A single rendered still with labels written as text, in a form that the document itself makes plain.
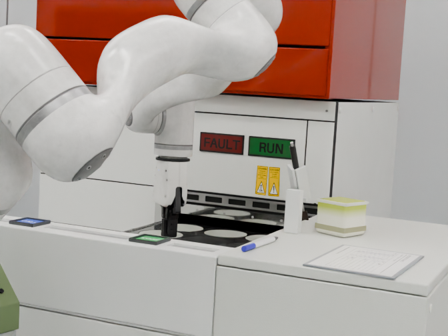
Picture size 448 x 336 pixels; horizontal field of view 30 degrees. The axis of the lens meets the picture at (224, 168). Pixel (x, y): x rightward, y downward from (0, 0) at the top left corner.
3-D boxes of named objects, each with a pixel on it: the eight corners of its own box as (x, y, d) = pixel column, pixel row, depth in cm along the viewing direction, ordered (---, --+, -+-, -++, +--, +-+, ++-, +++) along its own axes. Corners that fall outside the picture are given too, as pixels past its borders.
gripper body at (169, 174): (149, 151, 185) (147, 201, 186) (164, 155, 176) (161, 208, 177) (181, 152, 188) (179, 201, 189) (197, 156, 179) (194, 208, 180)
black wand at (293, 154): (294, 145, 157) (296, 140, 158) (287, 144, 157) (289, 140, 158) (307, 222, 169) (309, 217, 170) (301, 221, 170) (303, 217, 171)
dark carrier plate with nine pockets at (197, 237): (171, 223, 207) (171, 221, 207) (303, 241, 194) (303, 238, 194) (95, 244, 176) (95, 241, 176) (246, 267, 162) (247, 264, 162)
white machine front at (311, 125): (43, 228, 231) (48, 83, 227) (327, 269, 199) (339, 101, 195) (36, 229, 228) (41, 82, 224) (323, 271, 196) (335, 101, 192)
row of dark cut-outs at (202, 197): (158, 197, 213) (159, 188, 213) (323, 217, 196) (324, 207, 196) (157, 197, 213) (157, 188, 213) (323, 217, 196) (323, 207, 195)
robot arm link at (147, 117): (187, 59, 153) (124, 142, 176) (259, 65, 162) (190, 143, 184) (176, 20, 157) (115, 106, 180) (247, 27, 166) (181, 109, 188)
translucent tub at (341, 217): (336, 229, 170) (339, 195, 169) (367, 235, 165) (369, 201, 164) (313, 232, 165) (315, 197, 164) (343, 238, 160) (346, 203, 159)
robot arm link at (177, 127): (162, 145, 175) (200, 145, 180) (165, 82, 174) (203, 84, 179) (144, 141, 182) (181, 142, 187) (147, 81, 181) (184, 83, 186)
